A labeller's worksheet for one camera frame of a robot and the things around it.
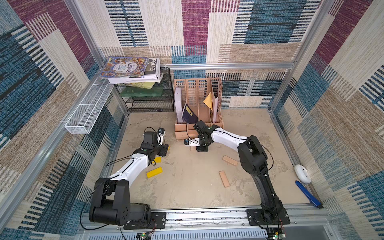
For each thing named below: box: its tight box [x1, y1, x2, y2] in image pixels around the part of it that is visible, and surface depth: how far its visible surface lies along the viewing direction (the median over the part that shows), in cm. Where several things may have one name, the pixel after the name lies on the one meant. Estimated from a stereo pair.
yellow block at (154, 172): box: [146, 166, 163, 179], surface depth 91 cm
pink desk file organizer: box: [173, 77, 225, 141], surface depth 106 cm
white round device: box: [294, 164, 311, 184], surface depth 86 cm
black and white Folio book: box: [107, 57, 164, 85], surface depth 83 cm
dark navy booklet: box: [181, 102, 199, 124], surface depth 104 cm
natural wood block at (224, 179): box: [218, 170, 231, 188], surface depth 87 cm
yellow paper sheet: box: [203, 91, 213, 111], surface depth 93 cm
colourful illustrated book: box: [98, 56, 149, 78], surface depth 83 cm
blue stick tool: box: [295, 180, 324, 209], surface depth 82 cm
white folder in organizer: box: [175, 87, 184, 123], surface depth 102 cm
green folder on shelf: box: [120, 86, 164, 97], surface depth 96 cm
